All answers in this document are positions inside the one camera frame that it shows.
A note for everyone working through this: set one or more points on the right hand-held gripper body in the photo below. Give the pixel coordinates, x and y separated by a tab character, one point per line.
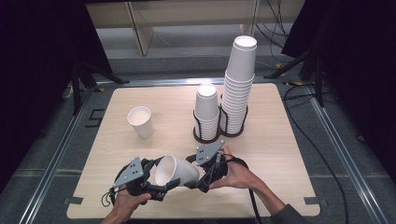
207	152

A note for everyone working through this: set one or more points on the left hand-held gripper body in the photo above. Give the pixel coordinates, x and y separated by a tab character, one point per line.
132	175

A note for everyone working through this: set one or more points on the white paper cup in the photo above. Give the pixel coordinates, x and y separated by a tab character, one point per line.
180	171
141	121

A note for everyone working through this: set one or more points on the short stack of paper cups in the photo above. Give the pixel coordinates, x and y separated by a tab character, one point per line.
206	104

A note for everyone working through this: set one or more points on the tall stack of paper cups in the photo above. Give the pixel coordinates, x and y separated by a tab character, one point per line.
239	62

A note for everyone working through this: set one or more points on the person's left hand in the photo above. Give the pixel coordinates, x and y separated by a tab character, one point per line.
127	203

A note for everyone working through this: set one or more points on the person's right hand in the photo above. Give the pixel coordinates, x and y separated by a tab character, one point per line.
239	175

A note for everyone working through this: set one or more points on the black tape floor mark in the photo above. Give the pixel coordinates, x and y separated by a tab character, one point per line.
95	118

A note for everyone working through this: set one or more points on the black tripod stand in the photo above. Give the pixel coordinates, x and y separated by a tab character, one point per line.
317	77
76	87

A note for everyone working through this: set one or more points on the yellow tape piece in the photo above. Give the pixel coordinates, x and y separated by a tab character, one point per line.
279	69
294	83

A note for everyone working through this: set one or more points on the beige wooden furniture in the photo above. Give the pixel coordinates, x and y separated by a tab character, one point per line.
141	28

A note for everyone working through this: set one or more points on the black curtain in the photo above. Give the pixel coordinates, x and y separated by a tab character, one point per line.
37	62
358	62

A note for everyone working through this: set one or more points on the metal floor rail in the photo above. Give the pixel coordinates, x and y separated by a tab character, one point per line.
345	155
53	161

